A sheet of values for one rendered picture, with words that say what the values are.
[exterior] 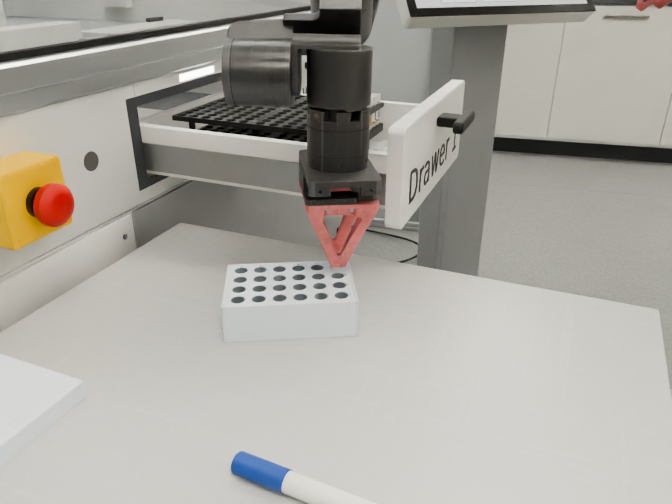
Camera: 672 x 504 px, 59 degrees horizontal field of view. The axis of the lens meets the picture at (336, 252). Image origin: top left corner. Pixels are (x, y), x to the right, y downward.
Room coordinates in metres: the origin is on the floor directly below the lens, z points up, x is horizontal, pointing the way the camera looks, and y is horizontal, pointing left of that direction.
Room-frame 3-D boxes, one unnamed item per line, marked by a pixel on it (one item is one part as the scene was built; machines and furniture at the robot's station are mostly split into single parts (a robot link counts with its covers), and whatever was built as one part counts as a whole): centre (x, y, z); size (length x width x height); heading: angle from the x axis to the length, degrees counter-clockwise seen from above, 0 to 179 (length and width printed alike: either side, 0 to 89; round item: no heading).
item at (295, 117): (0.78, 0.07, 0.87); 0.22 x 0.18 x 0.06; 67
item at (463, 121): (0.70, -0.14, 0.91); 0.07 x 0.04 x 0.01; 157
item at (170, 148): (0.79, 0.08, 0.86); 0.40 x 0.26 x 0.06; 67
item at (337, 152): (0.53, 0.00, 0.92); 0.10 x 0.07 x 0.07; 8
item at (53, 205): (0.51, 0.26, 0.88); 0.04 x 0.03 x 0.04; 157
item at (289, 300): (0.50, 0.04, 0.78); 0.12 x 0.08 x 0.04; 95
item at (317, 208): (0.53, 0.00, 0.85); 0.07 x 0.07 x 0.09; 8
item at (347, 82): (0.53, 0.00, 0.98); 0.07 x 0.06 x 0.07; 88
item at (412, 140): (0.71, -0.11, 0.87); 0.29 x 0.02 x 0.11; 157
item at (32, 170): (0.52, 0.29, 0.88); 0.07 x 0.05 x 0.07; 157
